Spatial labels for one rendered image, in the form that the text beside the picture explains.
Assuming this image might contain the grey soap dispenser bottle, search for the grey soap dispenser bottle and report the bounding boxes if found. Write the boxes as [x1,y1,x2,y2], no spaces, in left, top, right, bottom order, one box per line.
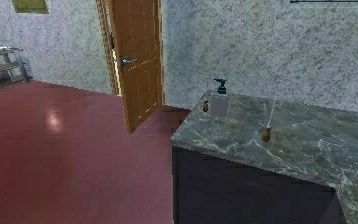
[208,78,230,118]

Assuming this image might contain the brown wooden room door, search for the brown wooden room door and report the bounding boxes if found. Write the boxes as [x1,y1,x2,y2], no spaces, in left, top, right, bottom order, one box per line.
[96,0,165,134]

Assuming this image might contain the dark marble top counter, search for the dark marble top counter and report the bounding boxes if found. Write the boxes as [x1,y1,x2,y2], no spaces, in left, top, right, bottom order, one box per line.
[170,89,358,224]

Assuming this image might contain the grey lever door handle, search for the grey lever door handle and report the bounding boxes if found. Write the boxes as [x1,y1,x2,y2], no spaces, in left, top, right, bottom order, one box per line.
[121,56,139,66]

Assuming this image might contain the wooden metal frame shelf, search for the wooden metal frame shelf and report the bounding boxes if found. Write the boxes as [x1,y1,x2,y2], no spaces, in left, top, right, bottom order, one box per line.
[0,46,34,92]

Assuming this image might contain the green framed wall picture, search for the green framed wall picture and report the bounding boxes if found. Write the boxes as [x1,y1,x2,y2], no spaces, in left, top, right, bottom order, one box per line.
[11,0,50,15]

